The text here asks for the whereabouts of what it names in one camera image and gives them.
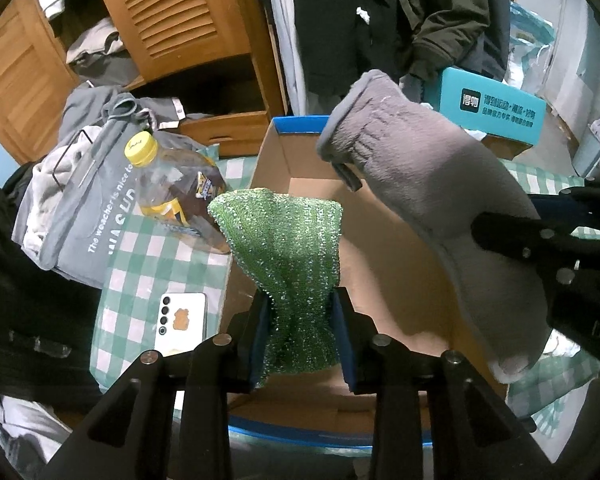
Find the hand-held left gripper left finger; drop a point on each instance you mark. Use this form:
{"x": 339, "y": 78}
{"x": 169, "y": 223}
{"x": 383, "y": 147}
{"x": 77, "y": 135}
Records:
{"x": 259, "y": 345}

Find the grey fuzzy sock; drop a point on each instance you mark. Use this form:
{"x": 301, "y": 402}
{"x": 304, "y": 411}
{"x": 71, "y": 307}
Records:
{"x": 430, "y": 170}

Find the olive hanging jacket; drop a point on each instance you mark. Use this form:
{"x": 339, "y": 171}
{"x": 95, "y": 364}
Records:
{"x": 445, "y": 10}

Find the black garment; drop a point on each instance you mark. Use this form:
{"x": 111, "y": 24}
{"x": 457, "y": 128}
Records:
{"x": 20, "y": 285}

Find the green white checkered tablecloth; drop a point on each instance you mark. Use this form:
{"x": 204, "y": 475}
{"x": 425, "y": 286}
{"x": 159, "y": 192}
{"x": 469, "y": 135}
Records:
{"x": 130, "y": 260}

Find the grey hoodie pile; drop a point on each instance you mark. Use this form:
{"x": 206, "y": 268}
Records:
{"x": 120, "y": 105}

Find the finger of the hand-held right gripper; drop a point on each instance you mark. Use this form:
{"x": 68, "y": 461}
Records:
{"x": 520, "y": 237}
{"x": 585, "y": 207}

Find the white smartphone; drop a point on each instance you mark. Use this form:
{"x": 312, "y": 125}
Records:
{"x": 190, "y": 310}

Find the wooden louvred wardrobe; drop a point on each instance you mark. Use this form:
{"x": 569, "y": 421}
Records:
{"x": 180, "y": 10}

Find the light grey hanging garment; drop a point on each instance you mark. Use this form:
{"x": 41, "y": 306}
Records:
{"x": 282, "y": 35}

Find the grey printed tote bag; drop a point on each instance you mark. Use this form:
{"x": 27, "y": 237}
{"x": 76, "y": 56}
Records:
{"x": 80, "y": 220}

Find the blue cardboard box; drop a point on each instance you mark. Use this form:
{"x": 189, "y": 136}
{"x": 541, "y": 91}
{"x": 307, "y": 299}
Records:
{"x": 380, "y": 280}

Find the white plastic rack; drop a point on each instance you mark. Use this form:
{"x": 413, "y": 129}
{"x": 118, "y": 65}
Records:
{"x": 597, "y": 145}

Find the teal printed box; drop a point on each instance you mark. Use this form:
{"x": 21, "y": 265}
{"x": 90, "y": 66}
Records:
{"x": 495, "y": 110}

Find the green scrubbing cloth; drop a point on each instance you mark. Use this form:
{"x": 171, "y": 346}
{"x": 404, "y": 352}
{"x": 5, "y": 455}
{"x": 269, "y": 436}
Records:
{"x": 285, "y": 260}

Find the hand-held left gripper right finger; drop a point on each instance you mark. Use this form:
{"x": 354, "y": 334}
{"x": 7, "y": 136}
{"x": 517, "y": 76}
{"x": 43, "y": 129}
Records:
{"x": 344, "y": 345}

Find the folded grey clothes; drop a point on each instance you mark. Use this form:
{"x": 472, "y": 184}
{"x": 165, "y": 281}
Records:
{"x": 97, "y": 45}

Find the brown cardboard carton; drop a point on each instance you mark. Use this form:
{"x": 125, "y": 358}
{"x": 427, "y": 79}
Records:
{"x": 505, "y": 145}

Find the black hanging coat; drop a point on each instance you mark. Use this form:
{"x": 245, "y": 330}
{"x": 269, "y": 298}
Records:
{"x": 340, "y": 20}

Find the light grey cloth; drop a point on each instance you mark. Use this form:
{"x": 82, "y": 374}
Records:
{"x": 15, "y": 430}

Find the yellow-capped plastic bottle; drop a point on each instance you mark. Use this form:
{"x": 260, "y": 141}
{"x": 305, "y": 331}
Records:
{"x": 180, "y": 185}

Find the blue white plastic bags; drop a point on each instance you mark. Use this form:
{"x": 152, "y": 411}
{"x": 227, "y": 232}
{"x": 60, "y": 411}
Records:
{"x": 530, "y": 45}

